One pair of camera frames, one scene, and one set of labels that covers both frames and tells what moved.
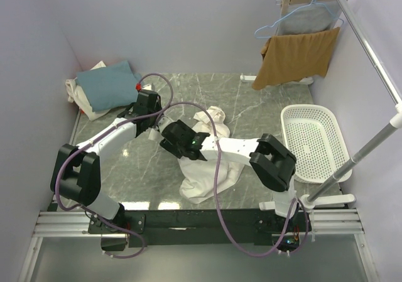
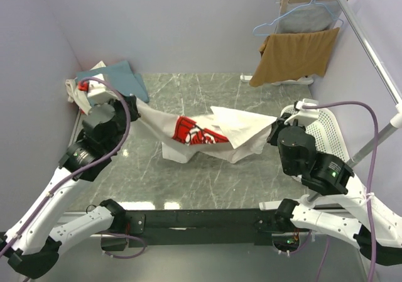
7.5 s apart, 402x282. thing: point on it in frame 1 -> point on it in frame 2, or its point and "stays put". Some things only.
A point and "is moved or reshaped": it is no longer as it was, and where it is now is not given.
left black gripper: [158, 105] -> [135, 113]
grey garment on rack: [306, 18] stays put
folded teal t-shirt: [110, 87] stays put
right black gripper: [171, 149] -> [281, 119]
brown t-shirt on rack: [289, 57] stays put
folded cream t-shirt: [76, 95] stays put
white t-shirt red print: [196, 181] is moved or reshaped
